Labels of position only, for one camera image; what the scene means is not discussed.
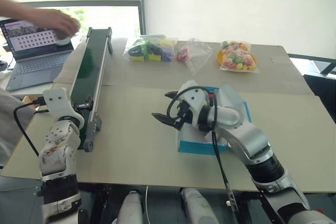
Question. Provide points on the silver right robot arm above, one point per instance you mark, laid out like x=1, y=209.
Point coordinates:
x=252, y=134

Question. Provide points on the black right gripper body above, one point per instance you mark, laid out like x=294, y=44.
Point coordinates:
x=183, y=119

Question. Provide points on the black table underframe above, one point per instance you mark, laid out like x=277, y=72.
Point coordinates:
x=102, y=195

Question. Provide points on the person's bare forearm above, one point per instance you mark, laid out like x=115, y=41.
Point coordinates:
x=13, y=7

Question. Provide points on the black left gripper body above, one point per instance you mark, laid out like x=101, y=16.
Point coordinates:
x=82, y=106

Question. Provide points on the clear bag with red items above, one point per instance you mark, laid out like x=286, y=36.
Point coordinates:
x=193, y=53

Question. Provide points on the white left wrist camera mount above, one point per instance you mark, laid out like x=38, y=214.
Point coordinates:
x=56, y=100

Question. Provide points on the grey laptop computer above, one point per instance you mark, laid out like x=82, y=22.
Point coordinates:
x=34, y=61

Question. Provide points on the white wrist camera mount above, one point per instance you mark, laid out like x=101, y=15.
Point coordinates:
x=195, y=98
x=56, y=100

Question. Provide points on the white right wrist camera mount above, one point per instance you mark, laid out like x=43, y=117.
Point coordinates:
x=195, y=98

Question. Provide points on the blue cardboard shoebox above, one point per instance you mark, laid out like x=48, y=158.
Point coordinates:
x=199, y=146

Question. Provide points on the green conveyor belt unit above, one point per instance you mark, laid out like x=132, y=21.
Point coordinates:
x=90, y=69

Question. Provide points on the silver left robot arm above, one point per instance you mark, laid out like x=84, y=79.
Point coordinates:
x=57, y=142

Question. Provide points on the black metal frame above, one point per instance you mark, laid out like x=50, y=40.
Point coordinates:
x=328, y=66

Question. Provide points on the person's white garment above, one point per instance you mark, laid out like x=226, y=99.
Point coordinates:
x=10, y=119

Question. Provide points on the grey rounded shape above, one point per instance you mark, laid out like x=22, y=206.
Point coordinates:
x=131, y=208
x=198, y=207

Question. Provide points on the bag of colourful candies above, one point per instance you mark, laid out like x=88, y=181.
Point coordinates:
x=237, y=57

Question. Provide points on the bag of coloured blocks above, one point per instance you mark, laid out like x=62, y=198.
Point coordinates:
x=152, y=49

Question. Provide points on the person's bare hand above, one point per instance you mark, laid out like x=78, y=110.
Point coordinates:
x=57, y=22

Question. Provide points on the brown cardboard box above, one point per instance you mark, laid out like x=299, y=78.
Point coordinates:
x=27, y=100

